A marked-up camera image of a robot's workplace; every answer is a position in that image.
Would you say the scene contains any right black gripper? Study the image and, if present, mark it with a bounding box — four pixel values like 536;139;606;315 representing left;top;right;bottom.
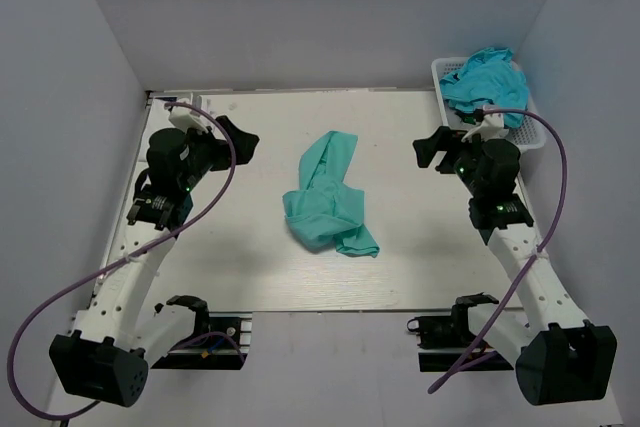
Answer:
413;126;492;197

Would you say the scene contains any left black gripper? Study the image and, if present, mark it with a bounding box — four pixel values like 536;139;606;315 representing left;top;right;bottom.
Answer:
179;117;259;191

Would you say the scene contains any teal green t shirt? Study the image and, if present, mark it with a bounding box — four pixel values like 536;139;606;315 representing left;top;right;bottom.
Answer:
282;131;380;258

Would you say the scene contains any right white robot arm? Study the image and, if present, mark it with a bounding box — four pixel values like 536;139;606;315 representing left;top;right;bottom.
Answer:
413;127;617;406

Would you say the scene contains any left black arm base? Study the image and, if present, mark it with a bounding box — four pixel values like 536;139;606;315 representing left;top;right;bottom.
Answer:
137;295;253;371

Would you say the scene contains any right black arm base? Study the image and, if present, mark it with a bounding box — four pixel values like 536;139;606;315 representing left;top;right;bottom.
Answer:
406;293;499;373

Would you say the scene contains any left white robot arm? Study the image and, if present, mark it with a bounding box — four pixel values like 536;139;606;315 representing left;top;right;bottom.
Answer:
49;116;259;407

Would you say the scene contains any blue t shirt in basket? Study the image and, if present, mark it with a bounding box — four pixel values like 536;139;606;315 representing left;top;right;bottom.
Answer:
439;47;530;125

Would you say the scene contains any white plastic basket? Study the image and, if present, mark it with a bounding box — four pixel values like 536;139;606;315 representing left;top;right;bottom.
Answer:
431;57;546;153

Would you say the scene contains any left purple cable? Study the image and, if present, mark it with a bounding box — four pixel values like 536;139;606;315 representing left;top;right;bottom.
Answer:
10;101;238;421

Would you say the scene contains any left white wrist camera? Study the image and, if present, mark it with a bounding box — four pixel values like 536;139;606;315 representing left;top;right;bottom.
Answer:
164;103;215;132

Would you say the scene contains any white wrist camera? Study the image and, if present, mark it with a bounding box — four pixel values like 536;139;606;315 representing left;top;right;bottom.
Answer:
462;104;508;143
164;103;215;132

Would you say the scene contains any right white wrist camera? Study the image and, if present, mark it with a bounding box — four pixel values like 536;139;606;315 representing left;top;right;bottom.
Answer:
462;104;508;143

